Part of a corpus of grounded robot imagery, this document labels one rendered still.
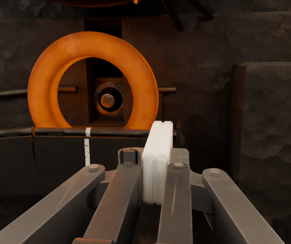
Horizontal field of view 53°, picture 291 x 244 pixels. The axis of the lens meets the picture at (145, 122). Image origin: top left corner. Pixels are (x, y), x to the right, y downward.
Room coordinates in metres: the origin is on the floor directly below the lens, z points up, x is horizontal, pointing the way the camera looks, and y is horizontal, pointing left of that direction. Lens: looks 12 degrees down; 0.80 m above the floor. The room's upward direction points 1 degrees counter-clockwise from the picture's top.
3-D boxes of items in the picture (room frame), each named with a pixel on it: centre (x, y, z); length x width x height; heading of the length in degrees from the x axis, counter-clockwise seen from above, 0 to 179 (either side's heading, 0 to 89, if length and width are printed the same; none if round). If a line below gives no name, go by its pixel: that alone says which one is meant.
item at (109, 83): (0.66, 0.04, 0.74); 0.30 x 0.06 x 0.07; 173
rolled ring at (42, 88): (0.41, 0.07, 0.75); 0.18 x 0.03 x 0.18; 83
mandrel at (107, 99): (0.57, 0.05, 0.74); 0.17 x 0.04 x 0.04; 173
